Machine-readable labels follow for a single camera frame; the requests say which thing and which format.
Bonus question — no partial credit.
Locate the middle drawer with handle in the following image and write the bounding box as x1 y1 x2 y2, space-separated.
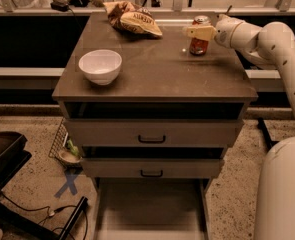
81 158 223 179

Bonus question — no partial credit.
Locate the red coke can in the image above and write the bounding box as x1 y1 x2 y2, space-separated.
189 15 211 56

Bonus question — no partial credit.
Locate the blue tape cross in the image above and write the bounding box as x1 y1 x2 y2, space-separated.
55 168 82 198

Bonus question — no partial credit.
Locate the black power adapter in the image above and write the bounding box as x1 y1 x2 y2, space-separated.
51 1 69 12

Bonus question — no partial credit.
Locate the black stand leg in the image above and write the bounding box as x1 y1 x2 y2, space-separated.
58 197 88 240

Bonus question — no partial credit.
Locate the drawer with handle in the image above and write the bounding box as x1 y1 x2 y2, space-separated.
81 158 223 179
65 119 243 147

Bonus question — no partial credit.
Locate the wire basket on floor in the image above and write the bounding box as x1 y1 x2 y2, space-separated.
48 120 68 158

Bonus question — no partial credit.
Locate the green object on floor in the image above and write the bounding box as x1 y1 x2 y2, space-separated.
67 139 79 156

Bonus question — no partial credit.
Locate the grey drawer cabinet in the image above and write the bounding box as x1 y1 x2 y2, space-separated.
52 11 259 182

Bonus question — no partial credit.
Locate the black metal floor bar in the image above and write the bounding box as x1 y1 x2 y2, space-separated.
258 118 274 149

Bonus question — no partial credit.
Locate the open bottom drawer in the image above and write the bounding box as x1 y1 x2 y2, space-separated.
93 179 210 240

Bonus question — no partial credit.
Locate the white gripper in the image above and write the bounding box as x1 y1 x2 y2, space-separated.
186 14 245 49

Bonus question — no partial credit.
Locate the top drawer with handle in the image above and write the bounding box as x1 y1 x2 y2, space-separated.
65 119 243 147

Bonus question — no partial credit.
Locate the small bowl on floor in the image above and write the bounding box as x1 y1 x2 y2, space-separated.
58 150 80 167

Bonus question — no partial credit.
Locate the black tray cart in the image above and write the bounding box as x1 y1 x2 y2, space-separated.
0 131 31 190

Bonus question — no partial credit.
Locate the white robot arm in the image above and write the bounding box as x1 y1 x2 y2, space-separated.
186 14 295 240

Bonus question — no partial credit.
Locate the white bowl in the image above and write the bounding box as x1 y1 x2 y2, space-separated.
78 49 122 85

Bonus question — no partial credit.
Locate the black cable on floor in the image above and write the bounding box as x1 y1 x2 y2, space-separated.
0 190 89 240

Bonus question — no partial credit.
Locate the brown chip bag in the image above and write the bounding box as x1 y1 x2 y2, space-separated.
104 1 162 37

